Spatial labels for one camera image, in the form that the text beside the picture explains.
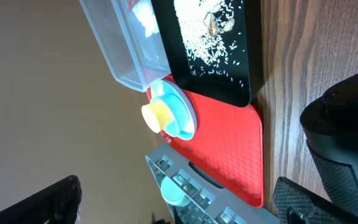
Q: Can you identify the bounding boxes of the grey plastic dishwasher rack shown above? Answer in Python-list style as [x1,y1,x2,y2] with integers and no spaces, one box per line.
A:
[145,143,280,224]

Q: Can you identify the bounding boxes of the pile of white rice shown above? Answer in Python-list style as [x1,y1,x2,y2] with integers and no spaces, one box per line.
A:
[173,0,248,88]

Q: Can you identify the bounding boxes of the black food waste tray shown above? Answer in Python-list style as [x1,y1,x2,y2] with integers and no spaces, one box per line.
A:
[152,0,264,107]

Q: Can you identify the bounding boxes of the crumpled white paper napkin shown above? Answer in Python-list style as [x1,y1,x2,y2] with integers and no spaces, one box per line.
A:
[132,0,159,37]

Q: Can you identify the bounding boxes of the green plastic bowl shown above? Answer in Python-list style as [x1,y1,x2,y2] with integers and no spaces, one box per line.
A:
[160,176,191,207]

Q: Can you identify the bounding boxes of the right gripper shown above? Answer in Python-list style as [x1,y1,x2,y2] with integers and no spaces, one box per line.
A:
[273,73,358,224]

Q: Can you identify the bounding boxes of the light blue small bowl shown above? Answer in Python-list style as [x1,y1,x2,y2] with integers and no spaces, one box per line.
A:
[151,93,188,137]

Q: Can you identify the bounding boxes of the light blue plate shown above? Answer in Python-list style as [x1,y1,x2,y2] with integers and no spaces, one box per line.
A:
[150,80,198,141]

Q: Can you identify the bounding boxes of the clear plastic waste bin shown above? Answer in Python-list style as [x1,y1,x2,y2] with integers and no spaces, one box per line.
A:
[80,0,170,92]

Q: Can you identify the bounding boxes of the yellow plastic cup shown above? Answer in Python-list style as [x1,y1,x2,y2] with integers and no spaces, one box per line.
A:
[141,100,175,133]

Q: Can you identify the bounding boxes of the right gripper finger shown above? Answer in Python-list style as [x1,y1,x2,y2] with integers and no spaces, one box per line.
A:
[0,175,82,224]

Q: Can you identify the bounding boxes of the peanut shells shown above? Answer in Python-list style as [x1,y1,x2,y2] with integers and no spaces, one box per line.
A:
[203,3,235,38]

